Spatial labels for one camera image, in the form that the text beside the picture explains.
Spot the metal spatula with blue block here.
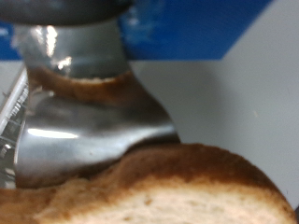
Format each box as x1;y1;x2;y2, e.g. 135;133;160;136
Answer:
0;0;274;189

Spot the thick bread slice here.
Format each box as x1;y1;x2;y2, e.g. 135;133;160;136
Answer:
0;143;298;224

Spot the silver toaster oven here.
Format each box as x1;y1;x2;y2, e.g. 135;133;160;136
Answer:
0;0;299;210

